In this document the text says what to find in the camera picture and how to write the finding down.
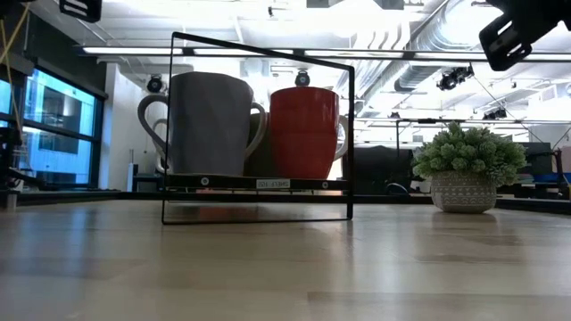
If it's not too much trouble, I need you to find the black office chair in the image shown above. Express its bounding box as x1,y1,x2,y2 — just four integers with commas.
354,144,416,196

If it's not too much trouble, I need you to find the ceiling light strip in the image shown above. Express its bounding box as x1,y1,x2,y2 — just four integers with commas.
81,45,571,62

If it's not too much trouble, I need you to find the red mug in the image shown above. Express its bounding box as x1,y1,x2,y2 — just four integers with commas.
269,86,350,180

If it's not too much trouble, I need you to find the pale grey ceramic mug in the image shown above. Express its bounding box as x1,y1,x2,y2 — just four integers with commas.
168,70,269,177

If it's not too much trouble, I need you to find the wooden shelf black wire frame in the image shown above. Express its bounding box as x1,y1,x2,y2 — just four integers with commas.
160,31,356,226

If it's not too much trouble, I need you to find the silver ventilation duct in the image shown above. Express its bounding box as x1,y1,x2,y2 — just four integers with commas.
392,0,492,93

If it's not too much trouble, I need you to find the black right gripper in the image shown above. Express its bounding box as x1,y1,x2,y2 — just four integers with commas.
478,0,571,73

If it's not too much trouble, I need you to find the green succulent in patterned pot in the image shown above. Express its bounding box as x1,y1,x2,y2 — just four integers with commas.
410,120,528,214

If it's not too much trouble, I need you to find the yellow cable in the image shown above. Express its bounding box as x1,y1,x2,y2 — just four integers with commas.
0,2,32,135

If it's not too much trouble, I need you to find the glass window black frame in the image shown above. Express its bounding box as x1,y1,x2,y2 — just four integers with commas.
0,66,108,188

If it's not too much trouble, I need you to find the blue bin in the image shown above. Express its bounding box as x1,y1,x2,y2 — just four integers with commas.
533,172,567,184

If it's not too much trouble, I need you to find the black metal stand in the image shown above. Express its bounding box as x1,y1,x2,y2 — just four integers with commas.
0,127,28,210

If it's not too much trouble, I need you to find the black ceiling spotlight cluster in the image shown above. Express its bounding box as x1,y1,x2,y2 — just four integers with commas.
435,65,476,93

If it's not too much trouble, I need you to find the black aluminium table frame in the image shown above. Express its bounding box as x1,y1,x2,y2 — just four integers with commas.
0,189,571,215

